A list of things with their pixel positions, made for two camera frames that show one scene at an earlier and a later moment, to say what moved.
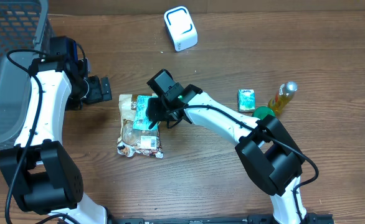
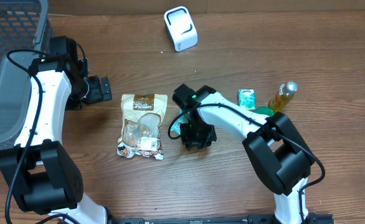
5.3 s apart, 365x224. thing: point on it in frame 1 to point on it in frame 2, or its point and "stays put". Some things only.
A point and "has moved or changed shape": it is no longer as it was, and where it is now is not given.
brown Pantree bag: x=131 y=142 stays put
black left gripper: x=98 y=95 stays put
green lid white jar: x=262 y=112 stays put
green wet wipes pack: x=141 y=121 has moved or changed shape
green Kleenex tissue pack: x=246 y=99 stays put
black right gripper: x=153 y=109 to x=197 y=137
